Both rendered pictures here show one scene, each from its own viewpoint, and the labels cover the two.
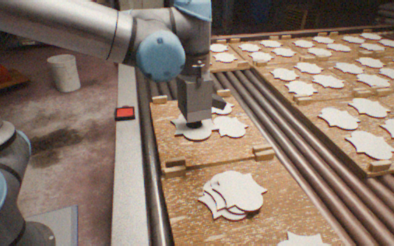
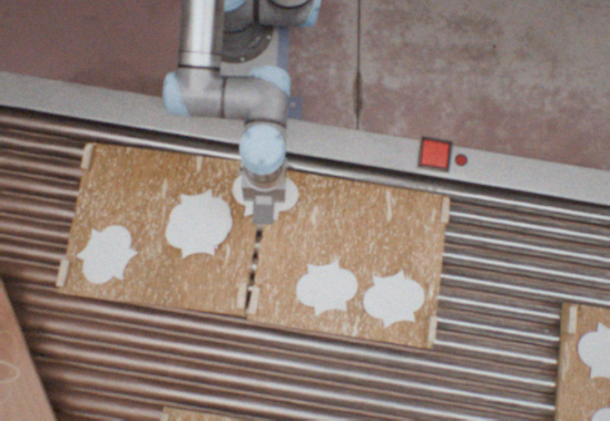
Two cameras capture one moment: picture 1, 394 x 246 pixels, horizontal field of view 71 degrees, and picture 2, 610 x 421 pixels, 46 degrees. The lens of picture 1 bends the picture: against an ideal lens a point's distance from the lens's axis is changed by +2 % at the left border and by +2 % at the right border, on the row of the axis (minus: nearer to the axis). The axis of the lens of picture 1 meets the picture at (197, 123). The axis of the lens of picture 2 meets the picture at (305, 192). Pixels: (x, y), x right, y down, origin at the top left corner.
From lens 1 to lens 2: 1.34 m
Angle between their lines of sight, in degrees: 62
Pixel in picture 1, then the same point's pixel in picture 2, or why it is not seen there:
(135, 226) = (216, 128)
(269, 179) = (207, 280)
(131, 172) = (294, 138)
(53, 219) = (264, 61)
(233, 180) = (210, 230)
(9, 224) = not seen: hidden behind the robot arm
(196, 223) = (185, 178)
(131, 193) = not seen: hidden behind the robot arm
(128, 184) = not seen: hidden behind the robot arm
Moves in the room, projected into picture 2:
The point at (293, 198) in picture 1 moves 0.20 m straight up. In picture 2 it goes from (171, 288) to (155, 276)
